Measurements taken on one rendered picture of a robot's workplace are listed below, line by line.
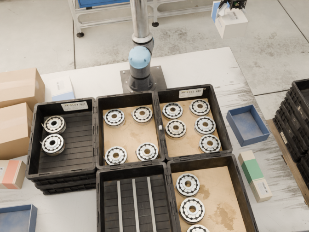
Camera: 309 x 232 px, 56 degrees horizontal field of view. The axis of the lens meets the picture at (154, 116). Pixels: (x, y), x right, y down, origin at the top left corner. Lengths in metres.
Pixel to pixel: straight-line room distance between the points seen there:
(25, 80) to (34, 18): 2.05
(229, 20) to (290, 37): 1.95
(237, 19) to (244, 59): 1.50
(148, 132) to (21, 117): 0.66
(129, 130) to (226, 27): 0.70
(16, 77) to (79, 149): 0.61
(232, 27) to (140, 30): 0.48
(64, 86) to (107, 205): 0.77
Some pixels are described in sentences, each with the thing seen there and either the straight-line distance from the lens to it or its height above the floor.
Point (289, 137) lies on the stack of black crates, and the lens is 2.28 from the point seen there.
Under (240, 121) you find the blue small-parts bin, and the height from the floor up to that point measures 0.70.
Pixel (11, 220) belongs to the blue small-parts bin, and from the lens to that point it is 1.57.
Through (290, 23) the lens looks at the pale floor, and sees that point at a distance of 3.65.
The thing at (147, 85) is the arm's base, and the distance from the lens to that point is 1.68.
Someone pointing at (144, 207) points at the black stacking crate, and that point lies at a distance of 1.29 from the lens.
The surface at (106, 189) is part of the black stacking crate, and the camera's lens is 1.34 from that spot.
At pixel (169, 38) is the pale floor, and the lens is 3.18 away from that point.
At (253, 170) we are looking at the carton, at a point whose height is 0.76.
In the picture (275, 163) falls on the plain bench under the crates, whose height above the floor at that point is 0.70.
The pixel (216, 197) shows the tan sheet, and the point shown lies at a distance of 1.32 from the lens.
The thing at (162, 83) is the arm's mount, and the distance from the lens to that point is 1.74.
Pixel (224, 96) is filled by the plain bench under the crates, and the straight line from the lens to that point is 1.78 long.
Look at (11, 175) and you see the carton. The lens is 1.57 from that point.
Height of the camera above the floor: 2.06
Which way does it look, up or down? 55 degrees down
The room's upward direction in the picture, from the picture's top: 2 degrees counter-clockwise
